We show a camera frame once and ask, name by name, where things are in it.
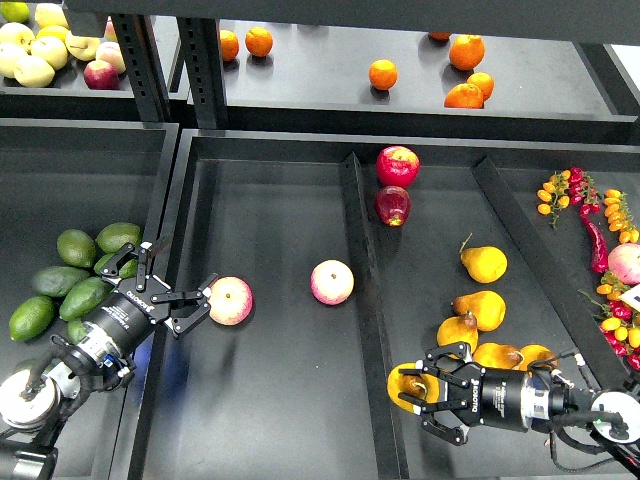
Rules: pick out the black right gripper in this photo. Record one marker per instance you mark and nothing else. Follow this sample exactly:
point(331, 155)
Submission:
point(476, 395)

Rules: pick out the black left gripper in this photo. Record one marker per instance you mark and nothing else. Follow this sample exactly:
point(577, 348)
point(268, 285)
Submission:
point(138, 305)

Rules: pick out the yellow pear stem up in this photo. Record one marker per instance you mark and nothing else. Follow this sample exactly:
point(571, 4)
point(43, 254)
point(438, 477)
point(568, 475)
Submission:
point(425, 387)

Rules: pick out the dark green avocado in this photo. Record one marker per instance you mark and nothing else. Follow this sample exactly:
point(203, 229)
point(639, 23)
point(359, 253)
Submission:
point(83, 297)

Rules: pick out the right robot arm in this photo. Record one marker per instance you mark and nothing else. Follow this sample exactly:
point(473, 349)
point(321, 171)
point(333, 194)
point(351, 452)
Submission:
point(585, 419)

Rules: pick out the green avocado top right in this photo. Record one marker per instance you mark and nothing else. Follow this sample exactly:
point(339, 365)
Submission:
point(112, 237)

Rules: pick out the yellow pear centre low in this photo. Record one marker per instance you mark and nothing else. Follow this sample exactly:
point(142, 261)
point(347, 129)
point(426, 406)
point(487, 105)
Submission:
point(500, 356)

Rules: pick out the yellow pear low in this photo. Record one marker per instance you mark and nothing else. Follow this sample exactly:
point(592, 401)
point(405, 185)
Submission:
point(462, 328)
point(500, 356)
point(535, 352)

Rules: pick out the yellow pear left low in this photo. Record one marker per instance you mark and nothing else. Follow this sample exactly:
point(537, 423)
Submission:
point(462, 328)

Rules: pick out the green avocado top left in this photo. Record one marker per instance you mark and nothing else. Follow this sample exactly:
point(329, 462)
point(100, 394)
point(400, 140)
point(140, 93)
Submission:
point(76, 248)

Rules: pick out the green avocado centre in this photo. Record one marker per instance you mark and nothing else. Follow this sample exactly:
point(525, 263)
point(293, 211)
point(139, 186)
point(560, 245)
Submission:
point(76, 331)

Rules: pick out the yellow pear right low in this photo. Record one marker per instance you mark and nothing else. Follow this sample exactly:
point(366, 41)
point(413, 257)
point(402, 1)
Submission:
point(535, 352)

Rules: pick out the yellow pear middle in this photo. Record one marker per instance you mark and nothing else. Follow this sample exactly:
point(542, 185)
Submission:
point(488, 307)

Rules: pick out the yellow pear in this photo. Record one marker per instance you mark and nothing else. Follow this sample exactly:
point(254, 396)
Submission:
point(485, 264)
point(488, 307)

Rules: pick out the dark avocado left middle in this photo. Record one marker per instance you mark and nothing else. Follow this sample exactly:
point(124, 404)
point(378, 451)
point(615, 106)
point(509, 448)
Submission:
point(57, 281)

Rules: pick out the yellow pear top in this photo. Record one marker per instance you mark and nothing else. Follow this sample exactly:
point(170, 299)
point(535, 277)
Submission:
point(485, 264)

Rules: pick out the dark avocado bottom left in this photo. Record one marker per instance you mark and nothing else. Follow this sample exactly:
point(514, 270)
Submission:
point(28, 364)

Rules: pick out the black tray divider left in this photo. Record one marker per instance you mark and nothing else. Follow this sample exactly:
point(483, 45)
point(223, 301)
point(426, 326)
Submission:
point(390, 454)

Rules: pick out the black tray divider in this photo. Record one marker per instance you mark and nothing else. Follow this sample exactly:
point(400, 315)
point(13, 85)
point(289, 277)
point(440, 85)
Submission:
point(556, 281)
point(390, 454)

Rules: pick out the pink apple left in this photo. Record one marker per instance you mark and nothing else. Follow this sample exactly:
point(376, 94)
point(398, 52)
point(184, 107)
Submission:
point(231, 300)

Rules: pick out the pink apple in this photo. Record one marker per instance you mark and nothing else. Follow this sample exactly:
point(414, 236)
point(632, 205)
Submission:
point(231, 300)
point(331, 282)

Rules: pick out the black centre tray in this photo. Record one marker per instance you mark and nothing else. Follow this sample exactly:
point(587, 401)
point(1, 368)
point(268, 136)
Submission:
point(283, 394)

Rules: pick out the black tray divider right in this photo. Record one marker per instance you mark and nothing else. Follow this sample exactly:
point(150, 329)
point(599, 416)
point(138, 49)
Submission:
point(556, 281)

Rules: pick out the pink apple centre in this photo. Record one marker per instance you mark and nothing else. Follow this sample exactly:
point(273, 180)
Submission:
point(331, 282)

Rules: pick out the mixed cherry tomato cluster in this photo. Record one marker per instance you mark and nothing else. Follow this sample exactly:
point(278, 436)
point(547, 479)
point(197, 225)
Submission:
point(617, 320)

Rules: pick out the dark red apple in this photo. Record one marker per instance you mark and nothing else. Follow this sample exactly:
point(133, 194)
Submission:
point(392, 205)

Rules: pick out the black upper left shelf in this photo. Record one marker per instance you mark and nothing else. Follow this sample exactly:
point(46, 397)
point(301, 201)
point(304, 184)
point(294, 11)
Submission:
point(70, 99)

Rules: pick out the red chili pepper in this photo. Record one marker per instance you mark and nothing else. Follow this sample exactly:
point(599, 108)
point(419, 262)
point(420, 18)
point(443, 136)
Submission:
point(599, 249)

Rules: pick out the red apple upper shelf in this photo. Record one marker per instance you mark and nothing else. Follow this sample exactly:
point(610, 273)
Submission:
point(101, 75)

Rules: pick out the white label card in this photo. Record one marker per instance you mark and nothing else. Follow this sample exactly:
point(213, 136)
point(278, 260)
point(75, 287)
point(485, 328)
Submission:
point(632, 297)

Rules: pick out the pink apple right edge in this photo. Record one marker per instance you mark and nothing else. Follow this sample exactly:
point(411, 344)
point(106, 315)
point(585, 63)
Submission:
point(623, 262)

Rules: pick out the orange cherry tomato vine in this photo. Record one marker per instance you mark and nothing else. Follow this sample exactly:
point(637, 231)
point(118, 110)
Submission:
point(554, 196)

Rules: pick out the pink peach upper shelf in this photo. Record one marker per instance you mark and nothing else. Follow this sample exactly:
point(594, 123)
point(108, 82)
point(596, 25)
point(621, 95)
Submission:
point(110, 52)

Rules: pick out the bright red apple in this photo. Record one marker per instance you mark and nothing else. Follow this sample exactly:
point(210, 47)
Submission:
point(397, 166)

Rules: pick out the yellow apple with stem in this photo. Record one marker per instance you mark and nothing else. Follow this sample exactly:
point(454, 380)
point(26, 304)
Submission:
point(81, 47)

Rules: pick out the yellow apple front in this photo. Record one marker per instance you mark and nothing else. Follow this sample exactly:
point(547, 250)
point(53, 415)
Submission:
point(33, 72)

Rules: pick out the black perforated post right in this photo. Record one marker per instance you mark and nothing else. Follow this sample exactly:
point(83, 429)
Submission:
point(200, 46)

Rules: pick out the black perforated post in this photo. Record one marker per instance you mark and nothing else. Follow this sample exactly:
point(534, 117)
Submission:
point(200, 46)
point(138, 46)

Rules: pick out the black perforated post left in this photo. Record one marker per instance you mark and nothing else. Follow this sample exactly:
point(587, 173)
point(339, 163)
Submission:
point(138, 46)

